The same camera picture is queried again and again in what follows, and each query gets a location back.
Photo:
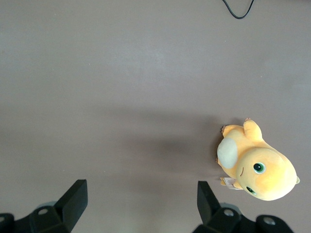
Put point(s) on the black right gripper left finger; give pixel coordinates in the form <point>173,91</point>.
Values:
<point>60,213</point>

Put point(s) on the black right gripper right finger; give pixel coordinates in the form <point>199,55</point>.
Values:
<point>218,221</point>

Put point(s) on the orange plush toy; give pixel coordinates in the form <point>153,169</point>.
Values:
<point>264,170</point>

